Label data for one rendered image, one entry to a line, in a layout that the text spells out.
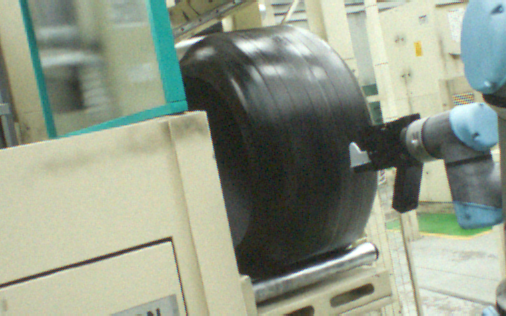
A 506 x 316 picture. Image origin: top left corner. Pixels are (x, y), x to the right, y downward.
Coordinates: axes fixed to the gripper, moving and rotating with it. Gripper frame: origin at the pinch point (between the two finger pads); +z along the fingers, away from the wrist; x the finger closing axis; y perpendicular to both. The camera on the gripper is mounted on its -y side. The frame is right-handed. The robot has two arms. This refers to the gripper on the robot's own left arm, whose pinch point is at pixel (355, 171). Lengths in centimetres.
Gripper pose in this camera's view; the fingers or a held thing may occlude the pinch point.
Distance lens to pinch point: 139.2
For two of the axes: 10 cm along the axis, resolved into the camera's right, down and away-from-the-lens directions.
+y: -2.5, -9.7, 0.5
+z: -4.6, 1.7, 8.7
